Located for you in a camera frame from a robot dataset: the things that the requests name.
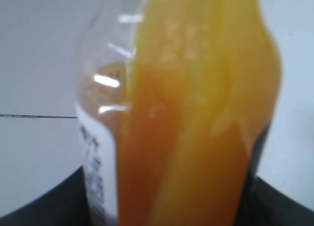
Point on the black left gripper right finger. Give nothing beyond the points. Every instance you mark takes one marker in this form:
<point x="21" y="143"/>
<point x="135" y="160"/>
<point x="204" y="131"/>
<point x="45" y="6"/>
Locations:
<point x="263" y="205"/>

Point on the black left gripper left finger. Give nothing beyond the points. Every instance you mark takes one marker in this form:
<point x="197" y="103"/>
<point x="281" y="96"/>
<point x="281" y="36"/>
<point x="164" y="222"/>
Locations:
<point x="64" y="205"/>

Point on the NFC orange juice bottle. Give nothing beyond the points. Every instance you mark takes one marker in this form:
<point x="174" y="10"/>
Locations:
<point x="174" y="100"/>

